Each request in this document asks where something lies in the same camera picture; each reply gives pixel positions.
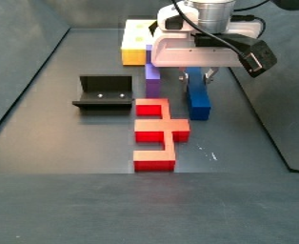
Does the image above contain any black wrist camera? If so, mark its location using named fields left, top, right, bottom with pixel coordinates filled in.
left=195, top=33, right=278, bottom=77

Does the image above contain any blue long block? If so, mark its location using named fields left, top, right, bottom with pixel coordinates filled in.
left=186, top=67, right=211, bottom=120

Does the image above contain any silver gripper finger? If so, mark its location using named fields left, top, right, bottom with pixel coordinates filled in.
left=179, top=67, right=188, bottom=92
left=204, top=67, right=219, bottom=84

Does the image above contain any yellow slotted board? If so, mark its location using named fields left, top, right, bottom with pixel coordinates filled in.
left=122, top=19, right=154, bottom=66

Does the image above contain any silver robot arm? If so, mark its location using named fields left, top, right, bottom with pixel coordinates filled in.
left=151, top=0, right=262, bottom=83

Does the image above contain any black angle bracket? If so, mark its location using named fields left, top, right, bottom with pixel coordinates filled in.
left=72, top=75, right=134, bottom=109

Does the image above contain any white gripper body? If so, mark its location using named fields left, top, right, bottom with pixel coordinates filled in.
left=151, top=4, right=261, bottom=68

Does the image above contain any purple long block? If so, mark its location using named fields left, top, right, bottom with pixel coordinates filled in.
left=146, top=45, right=160, bottom=98

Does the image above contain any red branched block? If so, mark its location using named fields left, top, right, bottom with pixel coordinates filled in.
left=134, top=98, right=191, bottom=172

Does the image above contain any black camera cable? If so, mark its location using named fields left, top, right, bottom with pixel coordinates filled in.
left=170, top=0, right=273, bottom=58

